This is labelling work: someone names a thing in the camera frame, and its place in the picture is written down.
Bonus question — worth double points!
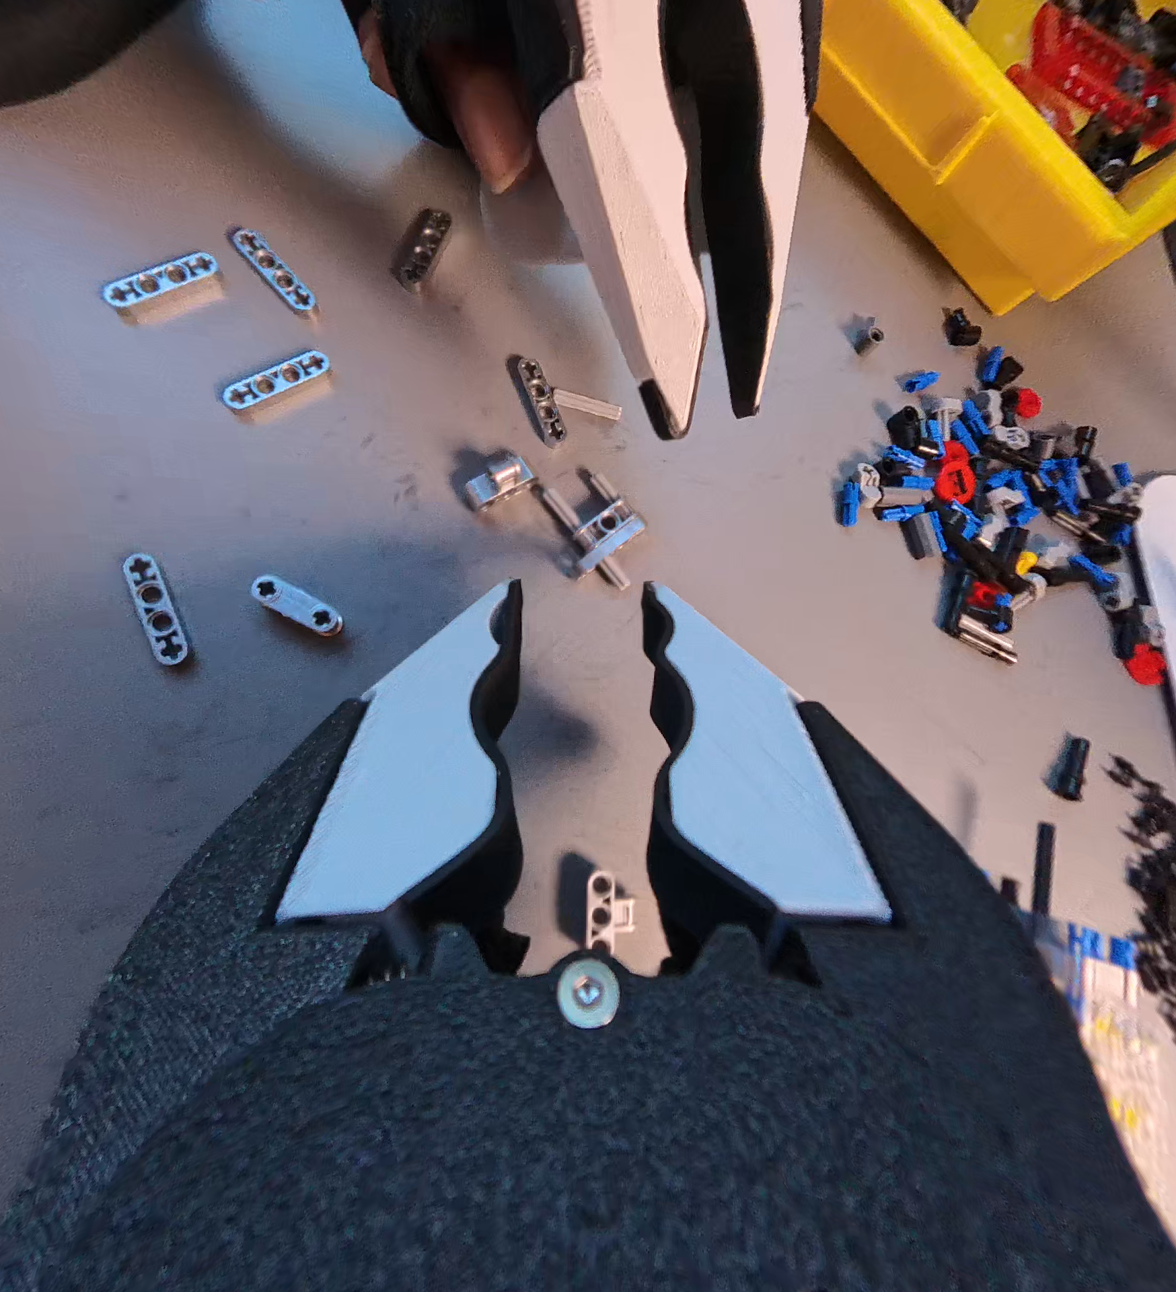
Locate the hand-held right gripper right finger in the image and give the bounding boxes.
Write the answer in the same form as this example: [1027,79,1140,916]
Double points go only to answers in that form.
[641,581,894,963]

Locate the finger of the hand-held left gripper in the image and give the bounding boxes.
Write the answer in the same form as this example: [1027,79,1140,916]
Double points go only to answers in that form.
[666,0,813,421]
[535,0,712,442]

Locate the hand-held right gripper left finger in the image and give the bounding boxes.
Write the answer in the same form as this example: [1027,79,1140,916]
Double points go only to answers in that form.
[275,578,527,945]

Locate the grey cross connector with axles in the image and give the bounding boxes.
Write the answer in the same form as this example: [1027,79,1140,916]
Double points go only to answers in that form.
[570,467,647,592]

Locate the grey desk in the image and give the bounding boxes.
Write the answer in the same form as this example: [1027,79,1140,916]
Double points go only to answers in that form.
[0,0,1176,1292]

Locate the person's left hand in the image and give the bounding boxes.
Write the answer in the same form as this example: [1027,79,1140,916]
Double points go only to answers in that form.
[456,61,540,196]

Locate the yellow plastic bin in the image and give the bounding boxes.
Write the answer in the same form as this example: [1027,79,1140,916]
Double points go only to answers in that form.
[811,0,1176,316]

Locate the grey connector with pin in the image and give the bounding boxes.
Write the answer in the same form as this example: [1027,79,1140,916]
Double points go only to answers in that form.
[391,208,452,295]

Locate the short thin grey toy beam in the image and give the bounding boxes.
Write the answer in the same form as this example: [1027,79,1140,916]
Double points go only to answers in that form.
[249,574,345,638]

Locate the black toy pin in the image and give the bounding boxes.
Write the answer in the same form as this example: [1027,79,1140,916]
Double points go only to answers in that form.
[1047,735,1092,804]

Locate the heap of black toy parts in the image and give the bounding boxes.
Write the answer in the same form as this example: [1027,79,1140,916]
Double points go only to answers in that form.
[936,0,1176,196]

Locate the pile of mixed toy parts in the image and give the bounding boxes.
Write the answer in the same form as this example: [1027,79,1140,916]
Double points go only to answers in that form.
[834,346,1169,690]

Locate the toy engine model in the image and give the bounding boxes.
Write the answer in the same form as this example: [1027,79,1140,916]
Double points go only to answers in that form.
[1016,899,1169,1162]

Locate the grey bracket toy connector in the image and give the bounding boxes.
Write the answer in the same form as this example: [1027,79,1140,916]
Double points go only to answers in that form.
[584,871,639,955]

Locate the red toy frame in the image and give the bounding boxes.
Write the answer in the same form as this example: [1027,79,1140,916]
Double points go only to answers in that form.
[1006,0,1176,137]

